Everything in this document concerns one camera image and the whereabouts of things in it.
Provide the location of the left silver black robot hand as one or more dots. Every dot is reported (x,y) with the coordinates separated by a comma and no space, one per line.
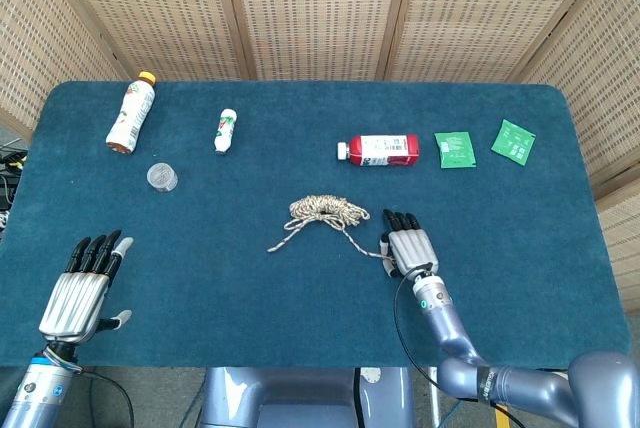
(75,303)

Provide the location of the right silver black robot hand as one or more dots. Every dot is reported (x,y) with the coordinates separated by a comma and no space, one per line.
(412,248)

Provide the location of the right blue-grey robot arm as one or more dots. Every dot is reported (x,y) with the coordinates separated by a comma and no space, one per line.
(450,328)

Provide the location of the red juice bottle white cap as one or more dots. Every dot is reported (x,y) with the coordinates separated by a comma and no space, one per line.
(385,150)

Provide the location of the green foil sachet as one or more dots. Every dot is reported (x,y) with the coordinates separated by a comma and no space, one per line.
(455,150)
(513,142)

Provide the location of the clear round plastic jar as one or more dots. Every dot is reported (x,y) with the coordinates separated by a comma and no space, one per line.
(162,177)

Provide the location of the grey metal table leg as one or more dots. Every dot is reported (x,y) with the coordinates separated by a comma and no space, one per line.
(433,408)

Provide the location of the blue carpet table cover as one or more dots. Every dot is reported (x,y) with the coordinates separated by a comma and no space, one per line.
(250,323)

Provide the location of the blue-grey robot torso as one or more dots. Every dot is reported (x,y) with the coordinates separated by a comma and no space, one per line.
(300,398)

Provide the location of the large white bottle yellow cap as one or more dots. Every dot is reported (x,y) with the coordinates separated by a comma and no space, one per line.
(131,115)

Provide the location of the small white bottle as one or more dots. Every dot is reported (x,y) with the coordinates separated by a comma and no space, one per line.
(226,130)

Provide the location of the woven bamboo screen panel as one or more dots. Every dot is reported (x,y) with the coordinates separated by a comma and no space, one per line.
(150,8)
(30,23)
(475,8)
(320,8)
(600,73)

